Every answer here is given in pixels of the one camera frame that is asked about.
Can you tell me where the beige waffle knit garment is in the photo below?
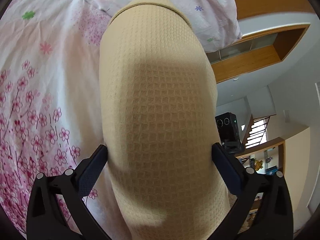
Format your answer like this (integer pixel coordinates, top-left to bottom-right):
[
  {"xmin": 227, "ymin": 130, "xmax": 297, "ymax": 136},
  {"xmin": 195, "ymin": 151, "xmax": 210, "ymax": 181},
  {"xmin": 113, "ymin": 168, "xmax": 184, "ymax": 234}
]
[{"xmin": 99, "ymin": 0, "xmax": 230, "ymax": 239}]

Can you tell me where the wooden staircase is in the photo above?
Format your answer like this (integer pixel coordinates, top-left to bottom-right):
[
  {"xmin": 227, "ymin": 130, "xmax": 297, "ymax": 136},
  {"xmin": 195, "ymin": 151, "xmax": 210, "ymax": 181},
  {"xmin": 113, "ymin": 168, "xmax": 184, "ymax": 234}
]
[{"xmin": 242, "ymin": 115, "xmax": 272, "ymax": 148}]

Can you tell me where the pink floral bed sheet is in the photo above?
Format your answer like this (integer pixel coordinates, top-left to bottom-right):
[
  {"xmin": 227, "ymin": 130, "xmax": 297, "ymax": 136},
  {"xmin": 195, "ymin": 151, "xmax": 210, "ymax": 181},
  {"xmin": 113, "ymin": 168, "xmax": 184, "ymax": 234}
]
[{"xmin": 0, "ymin": 0, "xmax": 133, "ymax": 240}]

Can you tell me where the black camera device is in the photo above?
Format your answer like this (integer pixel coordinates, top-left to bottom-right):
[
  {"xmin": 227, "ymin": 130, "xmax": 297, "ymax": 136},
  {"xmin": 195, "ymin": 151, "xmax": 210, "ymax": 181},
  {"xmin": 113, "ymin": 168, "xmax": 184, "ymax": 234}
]
[{"xmin": 215, "ymin": 112, "xmax": 245, "ymax": 154}]

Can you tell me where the wooden headboard frame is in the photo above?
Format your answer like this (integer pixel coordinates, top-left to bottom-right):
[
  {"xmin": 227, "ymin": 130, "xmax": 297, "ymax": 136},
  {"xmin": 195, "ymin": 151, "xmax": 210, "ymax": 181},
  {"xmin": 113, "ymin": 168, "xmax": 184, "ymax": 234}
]
[{"xmin": 212, "ymin": 0, "xmax": 316, "ymax": 83}]

